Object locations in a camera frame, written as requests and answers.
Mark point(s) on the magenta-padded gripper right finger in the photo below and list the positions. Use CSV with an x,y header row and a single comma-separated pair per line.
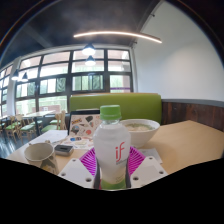
x,y
149,170

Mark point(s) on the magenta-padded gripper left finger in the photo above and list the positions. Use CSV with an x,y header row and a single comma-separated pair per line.
x,y
75,170

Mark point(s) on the black sticker-covered tablet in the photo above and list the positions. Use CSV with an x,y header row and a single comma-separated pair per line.
x,y
83,125

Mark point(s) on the white ceramic bowl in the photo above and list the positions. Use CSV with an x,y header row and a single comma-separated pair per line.
x,y
143,133

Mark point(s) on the colourful sticker sheet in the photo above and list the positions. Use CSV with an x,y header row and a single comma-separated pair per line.
x,y
80,142

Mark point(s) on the white paper sheet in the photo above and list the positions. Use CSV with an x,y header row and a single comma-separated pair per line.
x,y
48,136

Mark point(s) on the small dark box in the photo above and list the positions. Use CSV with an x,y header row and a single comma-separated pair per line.
x,y
64,150

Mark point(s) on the beige swirl-patterned mug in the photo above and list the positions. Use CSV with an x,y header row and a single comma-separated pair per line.
x,y
38,156

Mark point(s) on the clear green-capped drink bottle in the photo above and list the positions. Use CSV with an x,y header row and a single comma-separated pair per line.
x,y
111,150

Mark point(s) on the group of green-seated wooden chairs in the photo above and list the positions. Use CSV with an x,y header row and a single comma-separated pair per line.
x,y
28,126

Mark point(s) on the group of pendant ceiling lamps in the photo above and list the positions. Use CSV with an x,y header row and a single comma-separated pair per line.
x,y
88,50

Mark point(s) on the wooden dining table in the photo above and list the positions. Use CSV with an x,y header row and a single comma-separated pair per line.
x,y
38,114

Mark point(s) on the curved linear ceiling light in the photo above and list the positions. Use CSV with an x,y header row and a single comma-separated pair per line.
x,y
116,33

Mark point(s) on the green upholstered bench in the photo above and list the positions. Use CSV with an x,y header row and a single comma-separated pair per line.
x,y
133,105

